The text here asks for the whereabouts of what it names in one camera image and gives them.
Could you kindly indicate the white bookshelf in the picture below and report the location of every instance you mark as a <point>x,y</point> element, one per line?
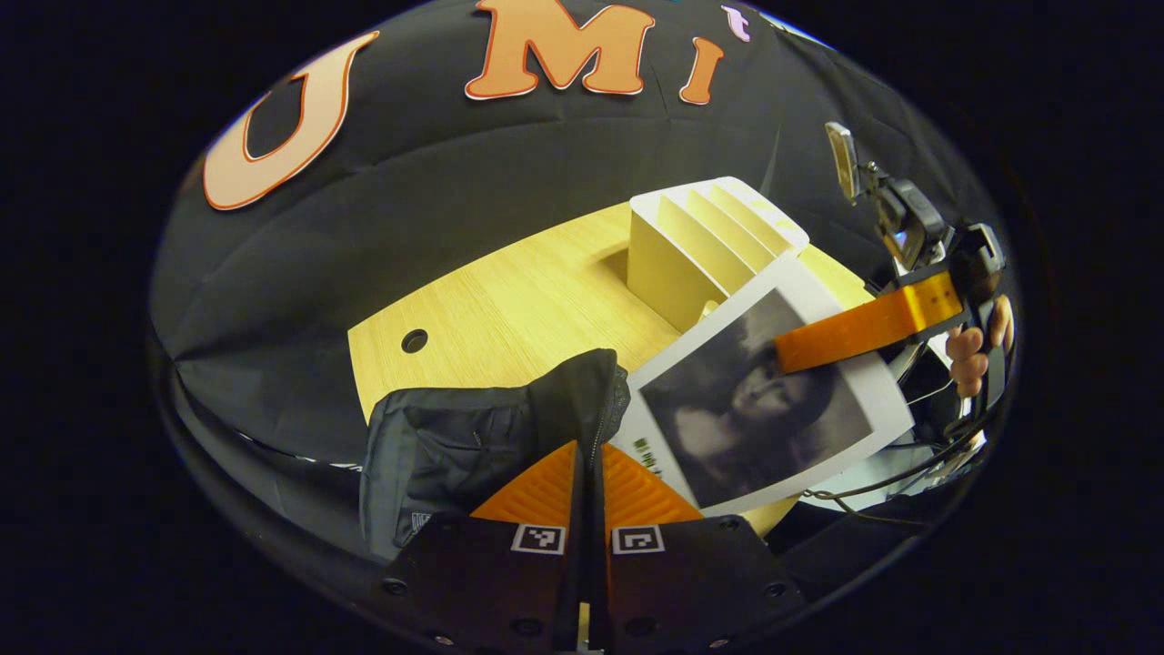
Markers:
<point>664,273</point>

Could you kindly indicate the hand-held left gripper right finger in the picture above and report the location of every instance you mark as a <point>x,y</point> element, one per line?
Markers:
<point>691,582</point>

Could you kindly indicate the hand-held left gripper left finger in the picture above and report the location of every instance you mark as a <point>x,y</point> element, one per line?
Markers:
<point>491,582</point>

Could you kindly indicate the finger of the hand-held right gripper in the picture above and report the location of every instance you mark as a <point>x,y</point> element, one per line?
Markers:
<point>864,323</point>

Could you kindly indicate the black schoolbag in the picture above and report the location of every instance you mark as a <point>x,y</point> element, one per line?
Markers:
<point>473,437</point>

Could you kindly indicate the grey portrait cover book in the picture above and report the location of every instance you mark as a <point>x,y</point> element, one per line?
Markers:
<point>773,428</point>

